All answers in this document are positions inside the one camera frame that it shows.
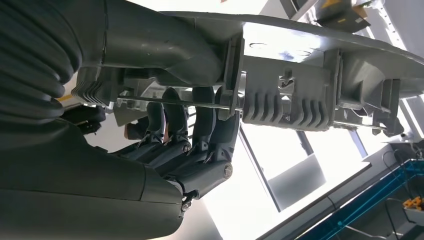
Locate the orange yellow object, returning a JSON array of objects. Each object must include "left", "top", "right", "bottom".
[{"left": 402, "top": 197, "right": 424, "bottom": 211}]

